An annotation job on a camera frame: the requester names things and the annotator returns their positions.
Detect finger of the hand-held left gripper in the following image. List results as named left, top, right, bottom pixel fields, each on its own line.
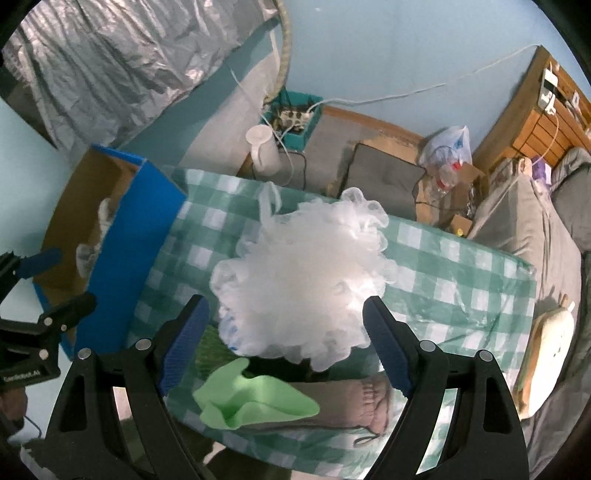
left=28, top=292, right=99, bottom=344
left=0, top=248, right=63, bottom=301

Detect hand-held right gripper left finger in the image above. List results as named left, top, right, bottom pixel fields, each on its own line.
left=46, top=294, right=218, bottom=480

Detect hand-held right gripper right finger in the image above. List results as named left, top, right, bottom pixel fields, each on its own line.
left=362, top=295, right=529, bottom=480

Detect pink knitted sock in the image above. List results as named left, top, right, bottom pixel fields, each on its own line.
left=240, top=374, right=407, bottom=437

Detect light green cloth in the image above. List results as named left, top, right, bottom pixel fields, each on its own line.
left=193, top=357, right=321, bottom=430

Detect blue cardboard box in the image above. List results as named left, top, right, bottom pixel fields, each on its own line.
left=34, top=144, right=188, bottom=361

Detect white mesh bath loofah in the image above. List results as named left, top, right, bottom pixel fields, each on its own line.
left=210, top=182, right=400, bottom=372

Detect grey white fuzzy sock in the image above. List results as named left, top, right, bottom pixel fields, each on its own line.
left=76, top=242, right=105, bottom=278

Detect green white checked tablecloth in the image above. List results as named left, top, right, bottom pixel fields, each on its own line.
left=124, top=168, right=539, bottom=480

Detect white plush toy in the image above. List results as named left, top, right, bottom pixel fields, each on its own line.
left=512, top=295, right=575, bottom=421

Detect grey cushion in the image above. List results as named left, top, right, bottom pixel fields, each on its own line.
left=341, top=143, right=428, bottom=215

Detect brown cardboard box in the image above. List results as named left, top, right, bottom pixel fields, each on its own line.
left=416, top=161, right=485, bottom=236

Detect grey bed blanket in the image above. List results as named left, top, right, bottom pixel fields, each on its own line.
left=468, top=148, right=591, bottom=480

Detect white plastic pitcher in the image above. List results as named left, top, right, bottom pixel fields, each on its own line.
left=246, top=124, right=282, bottom=178

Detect white plastic bag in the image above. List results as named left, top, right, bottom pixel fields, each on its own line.
left=419, top=124, right=474, bottom=185

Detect silver foil sheet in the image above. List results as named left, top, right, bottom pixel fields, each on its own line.
left=2, top=0, right=278, bottom=148

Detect teal plastic crate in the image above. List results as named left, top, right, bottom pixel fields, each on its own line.
left=261, top=90, right=324, bottom=151

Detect wooden headboard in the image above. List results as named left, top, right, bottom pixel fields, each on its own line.
left=471, top=46, right=591, bottom=167

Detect beige hoop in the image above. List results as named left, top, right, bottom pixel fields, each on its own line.
left=265, top=0, right=295, bottom=108

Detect white charger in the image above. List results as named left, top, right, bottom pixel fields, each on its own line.
left=540, top=69, right=560, bottom=112

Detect black cable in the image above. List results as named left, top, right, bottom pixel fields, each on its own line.
left=252, top=150, right=308, bottom=190

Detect white wall cable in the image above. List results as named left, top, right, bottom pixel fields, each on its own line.
left=318, top=44, right=541, bottom=109

